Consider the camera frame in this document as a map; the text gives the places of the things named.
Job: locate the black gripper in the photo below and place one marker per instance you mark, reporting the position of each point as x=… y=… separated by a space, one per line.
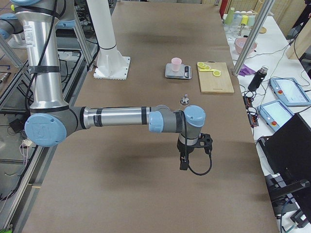
x=189 y=148

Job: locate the glass sauce dispenser bottle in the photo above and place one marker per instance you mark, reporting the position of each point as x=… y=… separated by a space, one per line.
x=184 y=100

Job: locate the pink plastic cup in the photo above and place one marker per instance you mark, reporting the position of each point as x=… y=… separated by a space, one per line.
x=176 y=64

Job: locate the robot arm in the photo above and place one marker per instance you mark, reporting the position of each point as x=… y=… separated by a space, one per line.
x=9 y=25
x=51 y=118

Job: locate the silver kitchen scale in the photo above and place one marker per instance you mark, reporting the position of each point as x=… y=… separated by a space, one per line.
x=183 y=73

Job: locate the green cup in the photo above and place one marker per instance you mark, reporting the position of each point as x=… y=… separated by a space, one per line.
x=229 y=18

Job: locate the yellow cup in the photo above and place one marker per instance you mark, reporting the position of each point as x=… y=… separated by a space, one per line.
x=244 y=20

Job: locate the black power strip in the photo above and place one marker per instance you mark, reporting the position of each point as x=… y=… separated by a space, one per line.
x=251 y=111

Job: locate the wooden cutting board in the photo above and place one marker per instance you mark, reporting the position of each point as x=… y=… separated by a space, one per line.
x=211 y=84

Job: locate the lemon slice by knife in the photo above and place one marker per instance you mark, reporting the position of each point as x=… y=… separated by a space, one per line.
x=217 y=73

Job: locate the yellow plastic knife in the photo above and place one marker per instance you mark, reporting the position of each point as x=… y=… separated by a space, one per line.
x=209 y=70

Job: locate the near teach pendant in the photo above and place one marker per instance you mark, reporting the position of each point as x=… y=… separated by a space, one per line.
x=275 y=114

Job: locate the teach pendant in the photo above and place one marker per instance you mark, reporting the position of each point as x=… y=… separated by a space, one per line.
x=275 y=114
x=289 y=92

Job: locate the purple cloth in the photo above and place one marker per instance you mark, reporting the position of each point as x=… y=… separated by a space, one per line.
x=246 y=71

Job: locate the black water bottle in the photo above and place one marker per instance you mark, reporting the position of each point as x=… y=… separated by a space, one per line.
x=258 y=78

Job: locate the black computer monitor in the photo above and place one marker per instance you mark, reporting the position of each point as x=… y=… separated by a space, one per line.
x=288 y=152

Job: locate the far teach pendant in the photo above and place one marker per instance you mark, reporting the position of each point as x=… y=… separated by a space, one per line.
x=289 y=92

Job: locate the pink bowl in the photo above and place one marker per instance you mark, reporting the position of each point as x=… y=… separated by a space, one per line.
x=239 y=45

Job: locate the lemon slice near handle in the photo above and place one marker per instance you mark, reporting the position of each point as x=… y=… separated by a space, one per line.
x=201 y=64

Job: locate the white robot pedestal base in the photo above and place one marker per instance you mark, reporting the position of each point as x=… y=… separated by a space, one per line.
x=110 y=62

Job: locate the aluminium frame post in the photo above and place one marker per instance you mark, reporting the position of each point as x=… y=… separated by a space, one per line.
x=266 y=8

